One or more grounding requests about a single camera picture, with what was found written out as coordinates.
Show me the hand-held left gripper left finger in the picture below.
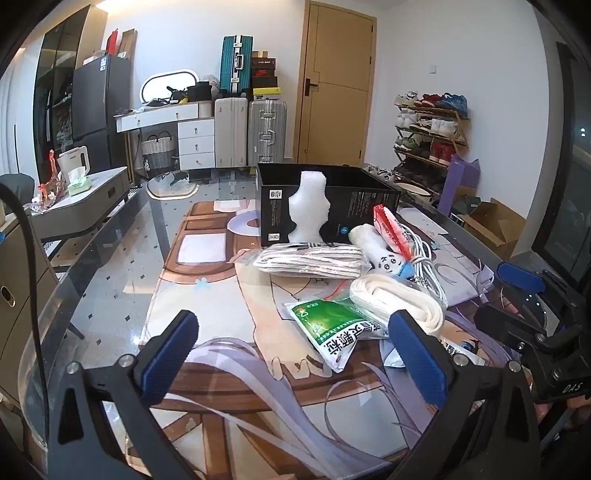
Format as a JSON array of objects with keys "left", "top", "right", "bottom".
[{"left": 48, "top": 309, "right": 201, "bottom": 480}]

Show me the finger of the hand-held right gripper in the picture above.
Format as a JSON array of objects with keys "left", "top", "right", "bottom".
[
  {"left": 474, "top": 301, "right": 583, "bottom": 365},
  {"left": 497, "top": 261, "right": 578, "bottom": 324}
]

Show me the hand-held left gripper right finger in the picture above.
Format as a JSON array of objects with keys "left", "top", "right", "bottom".
[{"left": 388, "top": 309, "right": 541, "bottom": 480}]

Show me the bagged white rope bundle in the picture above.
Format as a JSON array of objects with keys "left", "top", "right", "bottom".
[{"left": 348, "top": 273, "right": 445, "bottom": 336}]

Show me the green and white packet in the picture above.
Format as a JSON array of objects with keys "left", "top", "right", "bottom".
[{"left": 283, "top": 296, "right": 386, "bottom": 374}]

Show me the white power cable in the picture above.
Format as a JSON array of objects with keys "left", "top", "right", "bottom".
[{"left": 402, "top": 229, "right": 450, "bottom": 308}]

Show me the white plush keychain toy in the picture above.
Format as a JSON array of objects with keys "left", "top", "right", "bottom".
[{"left": 348, "top": 223, "right": 409, "bottom": 279}]

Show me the red and white packet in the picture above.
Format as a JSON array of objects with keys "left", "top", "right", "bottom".
[{"left": 372, "top": 203, "right": 417, "bottom": 265}]

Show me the clear bag of striped cords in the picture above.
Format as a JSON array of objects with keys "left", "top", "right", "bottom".
[{"left": 253, "top": 243, "right": 371, "bottom": 280}]

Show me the black cardboard box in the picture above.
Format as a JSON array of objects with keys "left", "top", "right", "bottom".
[{"left": 255, "top": 162, "right": 402, "bottom": 248}]

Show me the white foam wrap piece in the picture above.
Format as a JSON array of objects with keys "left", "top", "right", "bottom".
[{"left": 287, "top": 170, "right": 331, "bottom": 244}]

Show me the open cardboard box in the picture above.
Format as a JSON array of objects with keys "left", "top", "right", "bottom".
[{"left": 457, "top": 198, "right": 527, "bottom": 259}]

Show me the printed cartoon table mat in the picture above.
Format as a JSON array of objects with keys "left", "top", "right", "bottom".
[{"left": 92, "top": 199, "right": 499, "bottom": 480}]

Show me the dark window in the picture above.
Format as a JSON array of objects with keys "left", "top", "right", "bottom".
[{"left": 533, "top": 41, "right": 591, "bottom": 278}]

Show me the purple box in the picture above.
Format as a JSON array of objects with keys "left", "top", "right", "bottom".
[{"left": 436, "top": 154, "right": 481, "bottom": 217}]

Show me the white bin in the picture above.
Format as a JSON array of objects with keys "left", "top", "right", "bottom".
[{"left": 399, "top": 182, "right": 435, "bottom": 204}]

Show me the brown low cabinet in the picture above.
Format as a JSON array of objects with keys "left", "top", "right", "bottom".
[{"left": 0, "top": 217, "right": 61, "bottom": 370}]

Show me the oval floor rug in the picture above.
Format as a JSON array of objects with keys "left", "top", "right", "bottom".
[{"left": 147, "top": 168, "right": 200, "bottom": 200}]

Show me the pile of shoes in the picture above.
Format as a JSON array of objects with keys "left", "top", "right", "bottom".
[{"left": 362, "top": 164, "right": 398, "bottom": 182}]

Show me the grey side table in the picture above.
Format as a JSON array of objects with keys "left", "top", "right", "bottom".
[{"left": 28, "top": 166, "right": 132, "bottom": 241}]

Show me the wooden shoe rack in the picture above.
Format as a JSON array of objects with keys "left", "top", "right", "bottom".
[{"left": 392, "top": 90, "right": 472, "bottom": 195}]

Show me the green tissue pack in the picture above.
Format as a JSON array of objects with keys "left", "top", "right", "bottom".
[{"left": 67, "top": 167, "right": 92, "bottom": 197}]

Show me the white woven basket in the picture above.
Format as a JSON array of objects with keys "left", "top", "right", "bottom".
[{"left": 141, "top": 130, "right": 178, "bottom": 169}]

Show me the red clear plastic wrapper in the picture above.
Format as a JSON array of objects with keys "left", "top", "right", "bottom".
[{"left": 38, "top": 150, "right": 68, "bottom": 206}]

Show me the white dressing table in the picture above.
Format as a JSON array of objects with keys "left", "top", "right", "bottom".
[{"left": 115, "top": 102, "right": 217, "bottom": 169}]

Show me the white electric kettle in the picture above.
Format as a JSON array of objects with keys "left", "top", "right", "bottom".
[{"left": 58, "top": 145, "right": 89, "bottom": 185}]

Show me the grey duvet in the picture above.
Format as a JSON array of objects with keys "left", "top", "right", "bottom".
[{"left": 0, "top": 174, "right": 29, "bottom": 217}]

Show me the white suitcase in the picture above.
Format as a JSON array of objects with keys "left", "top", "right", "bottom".
[{"left": 214, "top": 97, "right": 250, "bottom": 168}]

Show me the silver suitcase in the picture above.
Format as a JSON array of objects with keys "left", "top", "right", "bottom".
[{"left": 248, "top": 99, "right": 288, "bottom": 165}]

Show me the tan wooden door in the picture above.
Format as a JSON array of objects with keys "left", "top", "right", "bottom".
[{"left": 295, "top": 1, "right": 376, "bottom": 168}]

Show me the dark grey fridge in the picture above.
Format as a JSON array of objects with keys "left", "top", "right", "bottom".
[{"left": 72, "top": 54, "right": 131, "bottom": 174}]

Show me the oval white mirror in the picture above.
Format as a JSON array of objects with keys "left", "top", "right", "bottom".
[{"left": 140, "top": 68, "right": 200, "bottom": 108}]

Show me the white curtain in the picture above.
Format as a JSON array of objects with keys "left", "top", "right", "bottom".
[{"left": 0, "top": 69, "right": 24, "bottom": 176}]

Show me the teal suitcase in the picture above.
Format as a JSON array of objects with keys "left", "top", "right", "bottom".
[{"left": 219, "top": 35, "right": 254, "bottom": 99}]

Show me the tall dark glass cabinet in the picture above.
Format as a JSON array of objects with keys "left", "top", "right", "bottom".
[{"left": 33, "top": 4, "right": 108, "bottom": 181}]

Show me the flat cardboard carton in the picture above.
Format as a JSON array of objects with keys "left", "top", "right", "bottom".
[{"left": 119, "top": 28, "right": 138, "bottom": 61}]

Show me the black cable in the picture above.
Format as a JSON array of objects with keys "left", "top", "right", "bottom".
[{"left": 0, "top": 185, "right": 51, "bottom": 457}]

